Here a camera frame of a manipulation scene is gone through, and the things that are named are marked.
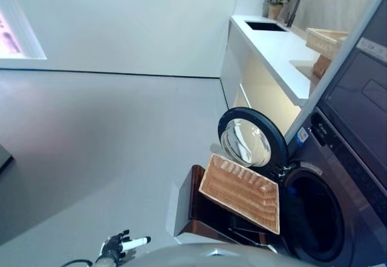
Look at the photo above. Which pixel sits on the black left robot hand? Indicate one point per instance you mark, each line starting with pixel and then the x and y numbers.
pixel 113 244

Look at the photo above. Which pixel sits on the rectangular wicker laundry basket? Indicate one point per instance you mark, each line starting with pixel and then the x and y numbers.
pixel 242 197

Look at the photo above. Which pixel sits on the dark grey washing machine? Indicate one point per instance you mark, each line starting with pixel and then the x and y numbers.
pixel 356 194

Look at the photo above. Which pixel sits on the glossy brown stool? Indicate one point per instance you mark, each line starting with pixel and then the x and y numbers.
pixel 193 206

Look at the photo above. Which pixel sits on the silver robot torso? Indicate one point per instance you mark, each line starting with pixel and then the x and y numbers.
pixel 211 256

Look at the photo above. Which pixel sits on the grey cabinet with black edge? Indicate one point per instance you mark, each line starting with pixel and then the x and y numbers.
pixel 4 158

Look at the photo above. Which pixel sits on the round glass washer door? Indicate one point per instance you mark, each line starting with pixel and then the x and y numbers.
pixel 251 140

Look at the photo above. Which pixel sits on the small white blue sticker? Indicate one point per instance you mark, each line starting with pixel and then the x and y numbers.
pixel 303 135

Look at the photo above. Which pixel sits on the white counter table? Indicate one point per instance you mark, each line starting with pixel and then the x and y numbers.
pixel 272 46

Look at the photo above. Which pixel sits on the brown wicker box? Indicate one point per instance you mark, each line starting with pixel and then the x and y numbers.
pixel 322 66

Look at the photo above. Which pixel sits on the pale wicker storage basket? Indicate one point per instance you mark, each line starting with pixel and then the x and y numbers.
pixel 325 39

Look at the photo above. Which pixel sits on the grey stacked dryer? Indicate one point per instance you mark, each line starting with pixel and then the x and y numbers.
pixel 362 82

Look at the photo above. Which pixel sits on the dark arched faucet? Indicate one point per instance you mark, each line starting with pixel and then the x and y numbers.
pixel 297 1

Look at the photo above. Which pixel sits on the bright window with frame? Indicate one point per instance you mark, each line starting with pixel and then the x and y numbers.
pixel 15 37

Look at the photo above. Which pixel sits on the white appliance enclosure panel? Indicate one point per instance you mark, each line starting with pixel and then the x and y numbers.
pixel 332 70

